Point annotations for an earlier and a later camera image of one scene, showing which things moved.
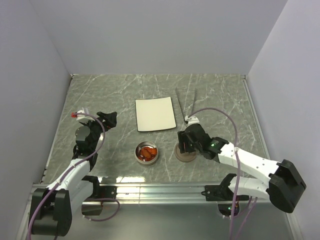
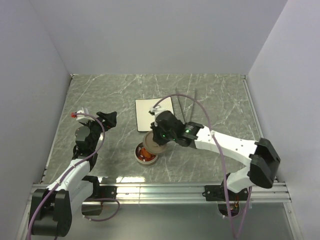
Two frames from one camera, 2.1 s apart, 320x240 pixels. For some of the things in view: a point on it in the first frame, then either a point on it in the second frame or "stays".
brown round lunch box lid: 186,157 → 151,145
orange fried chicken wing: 148,154 stays
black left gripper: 110,118 stays
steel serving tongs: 194,101 stays
